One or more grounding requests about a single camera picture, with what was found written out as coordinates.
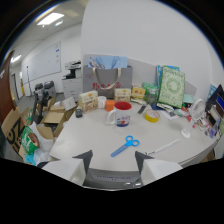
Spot white straw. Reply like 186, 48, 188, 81
147, 138, 181, 156

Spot blue scissors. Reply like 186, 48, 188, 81
110, 135, 141, 158

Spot green snack bag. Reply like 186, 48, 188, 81
21, 125, 41, 156

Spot open cardboard box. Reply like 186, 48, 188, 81
39, 96, 78, 138

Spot yellow tape roll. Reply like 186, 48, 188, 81
144, 109, 161, 124

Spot black remote control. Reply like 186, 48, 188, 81
137, 103, 148, 115

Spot small white desk fan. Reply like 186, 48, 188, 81
180, 98, 206, 139

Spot white mug red interior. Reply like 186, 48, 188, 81
106, 101, 133, 128

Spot printed cardboard box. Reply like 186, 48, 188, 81
0, 107, 30, 155

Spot green transparent container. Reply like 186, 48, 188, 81
144, 87, 159, 106

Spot white paper cup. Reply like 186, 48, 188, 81
97, 95, 107, 109

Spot orange cup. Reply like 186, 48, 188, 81
105, 99, 116, 112

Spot yellow snack box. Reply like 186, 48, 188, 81
131, 86, 147, 100

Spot small cream printed box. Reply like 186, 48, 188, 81
113, 87, 132, 103

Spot grey office chair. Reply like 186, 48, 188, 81
43, 80, 58, 98

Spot green patterned book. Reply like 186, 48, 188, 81
157, 65, 186, 109

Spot white printer copier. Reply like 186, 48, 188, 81
61, 59, 83, 103

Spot grey tote bag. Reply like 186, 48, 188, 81
82, 64, 134, 100

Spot brown door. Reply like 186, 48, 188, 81
0, 49, 17, 125

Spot whiteboard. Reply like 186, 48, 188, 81
21, 41, 62, 85

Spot ceiling light panel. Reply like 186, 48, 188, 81
36, 12, 65, 27

